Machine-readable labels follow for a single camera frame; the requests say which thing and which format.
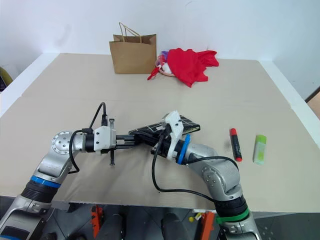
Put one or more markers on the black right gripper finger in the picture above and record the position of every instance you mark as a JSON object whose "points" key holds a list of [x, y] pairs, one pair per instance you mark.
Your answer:
{"points": [[146, 142]]}

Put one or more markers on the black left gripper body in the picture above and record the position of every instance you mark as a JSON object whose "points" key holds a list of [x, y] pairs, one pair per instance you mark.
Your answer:
{"points": [[112, 160]]}

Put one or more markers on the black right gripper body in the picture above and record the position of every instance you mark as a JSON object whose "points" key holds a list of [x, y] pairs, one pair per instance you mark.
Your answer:
{"points": [[161, 147]]}

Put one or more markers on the black grid pouch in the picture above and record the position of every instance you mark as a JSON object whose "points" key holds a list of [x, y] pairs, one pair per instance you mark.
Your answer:
{"points": [[152, 128]]}

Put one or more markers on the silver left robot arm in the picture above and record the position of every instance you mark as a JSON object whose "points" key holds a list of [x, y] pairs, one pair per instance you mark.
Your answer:
{"points": [[52, 162]]}

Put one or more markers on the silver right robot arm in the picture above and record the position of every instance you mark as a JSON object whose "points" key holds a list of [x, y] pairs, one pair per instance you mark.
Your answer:
{"points": [[220, 175]]}

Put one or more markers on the red marker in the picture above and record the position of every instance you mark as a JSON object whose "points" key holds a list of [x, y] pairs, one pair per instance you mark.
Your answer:
{"points": [[236, 146]]}

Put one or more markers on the green highlighter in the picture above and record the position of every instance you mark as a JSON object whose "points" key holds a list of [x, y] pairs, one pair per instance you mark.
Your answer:
{"points": [[260, 150]]}

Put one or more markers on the beige table cover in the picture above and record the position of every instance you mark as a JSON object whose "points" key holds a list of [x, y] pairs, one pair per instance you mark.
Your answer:
{"points": [[125, 95]]}

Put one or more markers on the small yellow ball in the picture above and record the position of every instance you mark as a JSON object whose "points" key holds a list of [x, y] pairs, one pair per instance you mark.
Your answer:
{"points": [[191, 219]]}

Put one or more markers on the brown paper bag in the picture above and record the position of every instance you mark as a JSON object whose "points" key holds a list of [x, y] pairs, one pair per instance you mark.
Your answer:
{"points": [[133, 57]]}

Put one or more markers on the pink purple plastic item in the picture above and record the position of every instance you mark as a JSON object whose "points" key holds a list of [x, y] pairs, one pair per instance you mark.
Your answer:
{"points": [[162, 58]]}

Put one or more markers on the red cloth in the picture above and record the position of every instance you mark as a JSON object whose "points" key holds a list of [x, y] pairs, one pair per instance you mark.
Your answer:
{"points": [[187, 65]]}

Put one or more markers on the yellow green chair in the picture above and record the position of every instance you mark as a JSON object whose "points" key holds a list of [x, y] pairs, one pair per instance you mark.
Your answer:
{"points": [[5, 76]]}

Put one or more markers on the brown box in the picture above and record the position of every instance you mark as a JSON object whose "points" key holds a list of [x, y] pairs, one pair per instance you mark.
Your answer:
{"points": [[314, 102]]}

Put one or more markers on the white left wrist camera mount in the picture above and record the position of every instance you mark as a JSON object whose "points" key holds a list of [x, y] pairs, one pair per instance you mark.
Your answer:
{"points": [[103, 138]]}

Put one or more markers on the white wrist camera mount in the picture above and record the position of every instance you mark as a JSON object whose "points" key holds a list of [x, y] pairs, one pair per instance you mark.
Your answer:
{"points": [[103, 138], [176, 127]]}

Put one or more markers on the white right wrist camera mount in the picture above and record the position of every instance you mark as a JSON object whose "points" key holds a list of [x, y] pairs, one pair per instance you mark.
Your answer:
{"points": [[176, 127]]}

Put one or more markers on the orange metal frame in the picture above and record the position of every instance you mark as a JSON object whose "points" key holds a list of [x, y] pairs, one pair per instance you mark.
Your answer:
{"points": [[96, 220], [207, 225]]}

